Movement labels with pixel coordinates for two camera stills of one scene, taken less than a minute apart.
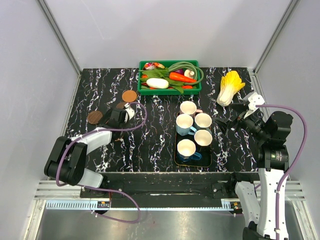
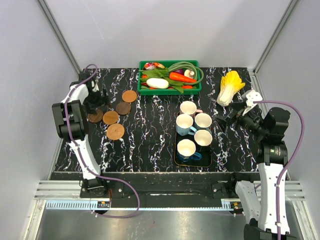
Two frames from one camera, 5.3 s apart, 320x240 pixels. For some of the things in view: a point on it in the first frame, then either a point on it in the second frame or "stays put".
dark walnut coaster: x=94 y=117 stays put
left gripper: x=108 y=116 to x=102 y=102
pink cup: x=189 y=107 stays put
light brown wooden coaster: x=129 y=96 stays put
